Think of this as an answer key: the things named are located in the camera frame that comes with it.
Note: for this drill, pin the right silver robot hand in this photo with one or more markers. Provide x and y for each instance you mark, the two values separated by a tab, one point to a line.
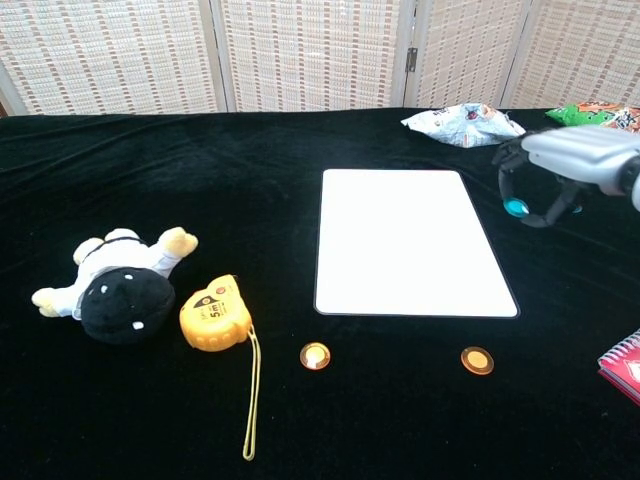
570	155

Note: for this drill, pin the orange disc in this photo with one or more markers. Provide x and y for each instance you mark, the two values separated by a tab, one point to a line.
315	356
477	360

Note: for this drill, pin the white rectangular board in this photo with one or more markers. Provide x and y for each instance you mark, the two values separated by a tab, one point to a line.
400	240

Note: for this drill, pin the green snack bag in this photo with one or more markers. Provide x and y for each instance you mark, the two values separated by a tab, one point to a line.
595	115

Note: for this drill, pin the woven folding screen panel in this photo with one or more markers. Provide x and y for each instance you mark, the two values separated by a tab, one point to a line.
465	50
310	55
100	55
585	50

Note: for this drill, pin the white crumpled snack bag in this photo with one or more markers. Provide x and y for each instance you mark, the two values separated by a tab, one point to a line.
465	127

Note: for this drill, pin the metal screen hinge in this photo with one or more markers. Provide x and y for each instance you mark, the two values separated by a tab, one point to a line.
411	59

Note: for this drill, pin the red spiral notebook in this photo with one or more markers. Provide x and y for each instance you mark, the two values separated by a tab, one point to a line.
627	367

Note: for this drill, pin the black velvet tablecloth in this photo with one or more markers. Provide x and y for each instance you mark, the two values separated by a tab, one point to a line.
200	190

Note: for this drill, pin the yellow tape measure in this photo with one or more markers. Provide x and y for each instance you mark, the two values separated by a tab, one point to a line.
212	317

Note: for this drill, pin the white and black plush toy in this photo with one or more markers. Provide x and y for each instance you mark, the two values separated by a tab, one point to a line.
125	305

